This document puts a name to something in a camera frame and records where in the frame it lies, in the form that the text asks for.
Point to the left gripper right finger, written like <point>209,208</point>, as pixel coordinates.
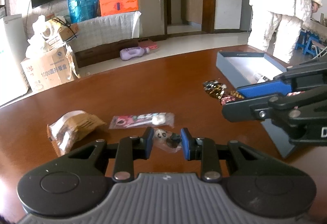
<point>204,150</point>

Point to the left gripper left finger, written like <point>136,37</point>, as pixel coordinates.
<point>130,149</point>

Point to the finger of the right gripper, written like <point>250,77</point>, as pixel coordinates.
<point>296,78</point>
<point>308,105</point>

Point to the small panda candy packet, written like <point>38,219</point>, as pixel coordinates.
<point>167,141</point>

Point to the clear pink candy packet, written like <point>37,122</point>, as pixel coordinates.
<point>142,120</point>

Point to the gold foil candy cluster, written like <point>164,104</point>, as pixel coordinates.
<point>220,92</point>

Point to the brown paper snack packet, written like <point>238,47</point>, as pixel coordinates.
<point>70,128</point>

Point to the black white tube snack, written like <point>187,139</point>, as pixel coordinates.
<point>259,78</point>

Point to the blue plastic stool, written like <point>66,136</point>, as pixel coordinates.
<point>308,42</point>

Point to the grey cardboard box tray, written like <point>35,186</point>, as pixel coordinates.
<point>252,74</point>

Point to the purple detergent bottle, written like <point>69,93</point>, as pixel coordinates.
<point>134,52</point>

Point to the pink red floor item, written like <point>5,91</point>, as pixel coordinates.
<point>147,43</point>

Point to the large brown cardboard box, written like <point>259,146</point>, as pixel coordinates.
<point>54,68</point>

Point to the cabinet with white cloth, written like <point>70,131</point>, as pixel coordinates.
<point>102,38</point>

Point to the kitchen counter cabinet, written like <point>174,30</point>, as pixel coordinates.
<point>191,11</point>

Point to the small cardboard box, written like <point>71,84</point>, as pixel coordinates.
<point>61,31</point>

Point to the white crumpled plastic bag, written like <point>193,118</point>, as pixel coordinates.
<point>38,44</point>

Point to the blue plastic bag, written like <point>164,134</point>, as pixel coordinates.
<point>82,10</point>

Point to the white small refrigerator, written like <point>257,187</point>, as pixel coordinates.
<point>14,44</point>

